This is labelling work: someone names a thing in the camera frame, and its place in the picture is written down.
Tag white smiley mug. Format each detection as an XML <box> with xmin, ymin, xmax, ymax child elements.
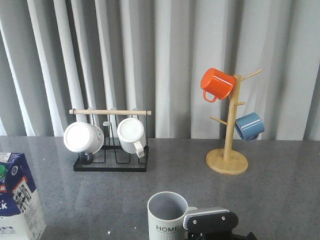
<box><xmin>63</xmin><ymin>122</ymin><xmax>105</xmax><ymax>165</ymax></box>

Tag wooden mug tree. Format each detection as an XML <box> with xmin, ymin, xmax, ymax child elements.
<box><xmin>205</xmin><ymin>69</ymin><xmax>262</xmax><ymax>175</ymax></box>

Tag orange enamel mug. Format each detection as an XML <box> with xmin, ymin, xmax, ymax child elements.
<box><xmin>200</xmin><ymin>68</ymin><xmax>236</xmax><ymax>103</ymax></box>

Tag blue enamel mug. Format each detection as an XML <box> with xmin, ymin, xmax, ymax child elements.
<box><xmin>235</xmin><ymin>112</ymin><xmax>265</xmax><ymax>142</ymax></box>

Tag white HOME mug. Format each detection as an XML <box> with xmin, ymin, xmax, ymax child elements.
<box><xmin>147</xmin><ymin>191</ymin><xmax>197</xmax><ymax>240</ymax></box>

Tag grey pleated curtain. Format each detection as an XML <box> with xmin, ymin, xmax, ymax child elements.
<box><xmin>0</xmin><ymin>0</ymin><xmax>320</xmax><ymax>141</ymax></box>

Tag black wire mug rack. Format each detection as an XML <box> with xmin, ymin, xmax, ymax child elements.
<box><xmin>69</xmin><ymin>108</ymin><xmax>152</xmax><ymax>172</ymax></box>

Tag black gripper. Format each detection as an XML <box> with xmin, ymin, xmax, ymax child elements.
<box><xmin>183</xmin><ymin>207</ymin><xmax>257</xmax><ymax>240</ymax></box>

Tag blue white milk carton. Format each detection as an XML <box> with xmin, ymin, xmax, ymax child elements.
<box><xmin>0</xmin><ymin>152</ymin><xmax>47</xmax><ymax>240</ymax></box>

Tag white ribbed mug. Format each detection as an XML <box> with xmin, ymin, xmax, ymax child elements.
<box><xmin>117</xmin><ymin>118</ymin><xmax>146</xmax><ymax>158</ymax></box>

